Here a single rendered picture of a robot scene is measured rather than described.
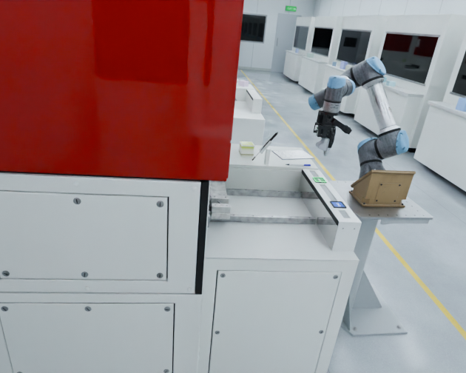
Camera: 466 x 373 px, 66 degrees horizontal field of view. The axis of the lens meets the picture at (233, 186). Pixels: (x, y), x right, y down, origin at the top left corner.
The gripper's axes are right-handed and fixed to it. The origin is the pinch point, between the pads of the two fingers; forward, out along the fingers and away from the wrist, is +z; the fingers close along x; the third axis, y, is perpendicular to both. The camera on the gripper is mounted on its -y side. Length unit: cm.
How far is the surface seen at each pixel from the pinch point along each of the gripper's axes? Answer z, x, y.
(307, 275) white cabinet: 36, 46, 16
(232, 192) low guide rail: 27, -8, 42
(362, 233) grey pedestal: 48, -5, -32
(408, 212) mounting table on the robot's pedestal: 29, 4, -49
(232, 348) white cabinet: 77, 46, 43
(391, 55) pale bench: -23, -483, -277
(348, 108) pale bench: 93, -582, -265
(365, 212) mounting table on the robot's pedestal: 28.7, 5.7, -24.6
